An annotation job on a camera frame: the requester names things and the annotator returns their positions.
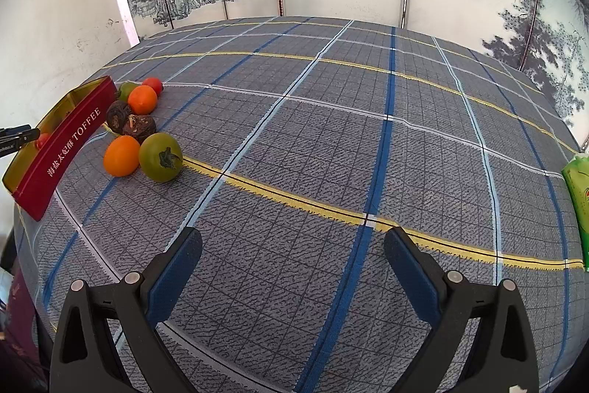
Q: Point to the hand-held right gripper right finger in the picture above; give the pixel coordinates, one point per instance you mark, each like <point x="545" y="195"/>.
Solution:
<point x="414" y="278"/>

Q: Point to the large green tomato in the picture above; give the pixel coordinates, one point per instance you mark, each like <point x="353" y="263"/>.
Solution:
<point x="154" y="151"/>

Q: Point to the dark red cloth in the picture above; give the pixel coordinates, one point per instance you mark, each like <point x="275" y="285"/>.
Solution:
<point x="18" y="310"/>

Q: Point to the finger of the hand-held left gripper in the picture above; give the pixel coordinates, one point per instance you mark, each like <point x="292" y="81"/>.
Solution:
<point x="18" y="137"/>

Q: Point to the grey plaid tablecloth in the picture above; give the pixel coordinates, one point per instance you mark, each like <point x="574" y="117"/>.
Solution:
<point x="322" y="144"/>

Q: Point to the red and gold tin box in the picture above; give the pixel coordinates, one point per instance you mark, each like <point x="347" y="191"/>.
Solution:
<point x="69" y="144"/>

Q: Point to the orange mandarin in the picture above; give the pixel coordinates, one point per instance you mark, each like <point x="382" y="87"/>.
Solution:
<point x="142" y="99"/>

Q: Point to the smooth orange fruit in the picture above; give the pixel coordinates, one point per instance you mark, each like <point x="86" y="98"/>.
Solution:
<point x="122" y="156"/>

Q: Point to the red tomato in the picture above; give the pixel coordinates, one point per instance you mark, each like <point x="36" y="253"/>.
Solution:
<point x="42" y="139"/>
<point x="154" y="85"/>

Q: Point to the green packet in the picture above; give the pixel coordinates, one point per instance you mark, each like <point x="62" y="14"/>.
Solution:
<point x="580" y="199"/>

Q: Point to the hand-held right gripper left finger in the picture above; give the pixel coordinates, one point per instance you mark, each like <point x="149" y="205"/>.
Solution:
<point x="177" y="278"/>

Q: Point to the brown wrinkled passion fruit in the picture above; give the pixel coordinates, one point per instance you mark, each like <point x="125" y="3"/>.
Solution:
<point x="118" y="114"/>
<point x="140" y="128"/>

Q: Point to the small green tomato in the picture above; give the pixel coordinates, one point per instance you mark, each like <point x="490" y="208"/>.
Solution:
<point x="125" y="90"/>

